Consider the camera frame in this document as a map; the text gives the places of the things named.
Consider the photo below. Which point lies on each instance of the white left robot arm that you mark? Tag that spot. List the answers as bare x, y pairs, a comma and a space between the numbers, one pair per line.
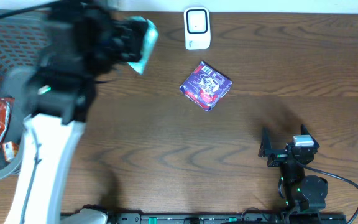
59, 95

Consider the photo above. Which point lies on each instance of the white barcode scanner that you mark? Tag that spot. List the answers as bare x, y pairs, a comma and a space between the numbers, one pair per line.
197, 28

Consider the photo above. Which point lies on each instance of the purple pink pad package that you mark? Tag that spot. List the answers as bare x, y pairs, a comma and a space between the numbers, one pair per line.
206, 86

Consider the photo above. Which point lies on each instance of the teal wipes packet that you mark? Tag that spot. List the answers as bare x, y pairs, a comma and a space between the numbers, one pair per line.
149, 41

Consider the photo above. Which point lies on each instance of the small orange snack packet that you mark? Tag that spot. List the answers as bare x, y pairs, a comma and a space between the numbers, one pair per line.
10, 150

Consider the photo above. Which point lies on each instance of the grey plastic basket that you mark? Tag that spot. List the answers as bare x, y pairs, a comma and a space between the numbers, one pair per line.
21, 38

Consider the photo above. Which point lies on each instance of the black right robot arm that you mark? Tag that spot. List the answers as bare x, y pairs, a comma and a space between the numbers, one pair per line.
304, 194

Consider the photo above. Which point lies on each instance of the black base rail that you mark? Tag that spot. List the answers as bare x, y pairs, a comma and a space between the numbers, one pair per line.
92, 214

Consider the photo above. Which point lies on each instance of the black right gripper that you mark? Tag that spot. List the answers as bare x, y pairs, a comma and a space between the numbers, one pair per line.
281, 156

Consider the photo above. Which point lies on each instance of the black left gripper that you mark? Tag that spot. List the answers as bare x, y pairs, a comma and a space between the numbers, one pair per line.
129, 38

